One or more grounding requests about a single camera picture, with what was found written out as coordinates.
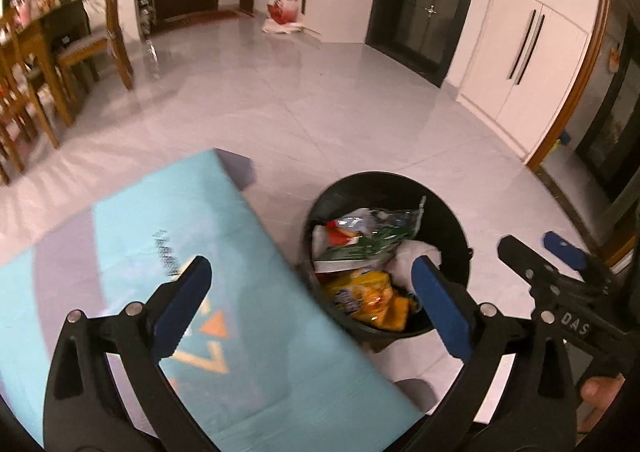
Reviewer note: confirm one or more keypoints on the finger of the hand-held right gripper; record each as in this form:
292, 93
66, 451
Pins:
562, 247
522, 259

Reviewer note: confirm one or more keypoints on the yellow potato chip bag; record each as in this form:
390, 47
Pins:
370, 299

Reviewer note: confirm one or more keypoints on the blue grey tablecloth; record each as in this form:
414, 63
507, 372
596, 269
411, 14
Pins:
150, 212

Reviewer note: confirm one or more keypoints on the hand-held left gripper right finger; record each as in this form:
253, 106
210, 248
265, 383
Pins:
440, 302

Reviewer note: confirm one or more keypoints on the black glass cabinet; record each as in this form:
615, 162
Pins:
425, 7

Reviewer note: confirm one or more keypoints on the wooden chair grey cushion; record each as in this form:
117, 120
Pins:
85, 47

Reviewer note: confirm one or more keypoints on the wooden door frame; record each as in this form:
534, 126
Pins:
575, 97

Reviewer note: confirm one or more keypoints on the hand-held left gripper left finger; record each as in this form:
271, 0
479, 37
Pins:
182, 302

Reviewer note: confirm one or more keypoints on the large white crumpled tissue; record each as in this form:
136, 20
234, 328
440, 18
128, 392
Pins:
410, 257

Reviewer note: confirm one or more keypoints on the wooden dining table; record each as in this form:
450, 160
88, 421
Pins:
65, 32

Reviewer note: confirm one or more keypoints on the person's right hand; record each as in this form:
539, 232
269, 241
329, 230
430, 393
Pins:
602, 389

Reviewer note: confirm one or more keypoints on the red white bag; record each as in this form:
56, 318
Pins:
287, 9

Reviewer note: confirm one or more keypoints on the metal shoe rack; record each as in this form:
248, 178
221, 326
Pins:
145, 7

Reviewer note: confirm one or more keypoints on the blue yellow toy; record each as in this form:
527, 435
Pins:
562, 141

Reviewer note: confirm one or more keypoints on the black trash bin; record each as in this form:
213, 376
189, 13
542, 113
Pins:
450, 232

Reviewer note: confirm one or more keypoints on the green red snack wrapper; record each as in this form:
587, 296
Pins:
370, 237

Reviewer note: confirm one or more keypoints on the brown doormat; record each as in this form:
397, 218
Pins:
200, 19

